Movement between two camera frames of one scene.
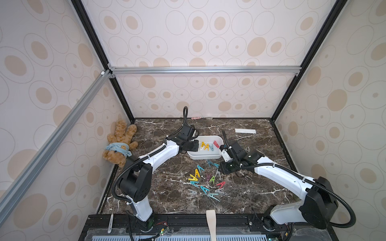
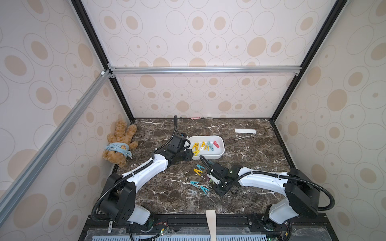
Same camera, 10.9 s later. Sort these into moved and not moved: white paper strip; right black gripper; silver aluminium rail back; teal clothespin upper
Moved: right black gripper
Not moved: silver aluminium rail back; white paper strip; teal clothespin upper
